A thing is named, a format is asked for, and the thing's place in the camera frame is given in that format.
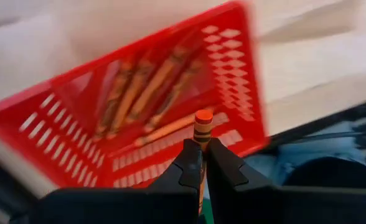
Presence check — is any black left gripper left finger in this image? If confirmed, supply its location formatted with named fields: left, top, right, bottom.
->
left=30, top=138, right=202, bottom=224

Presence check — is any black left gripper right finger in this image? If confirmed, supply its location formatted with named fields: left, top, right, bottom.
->
left=206, top=138, right=366, bottom=224

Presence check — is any red plastic basket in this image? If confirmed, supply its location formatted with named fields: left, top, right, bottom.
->
left=0, top=0, right=270, bottom=200

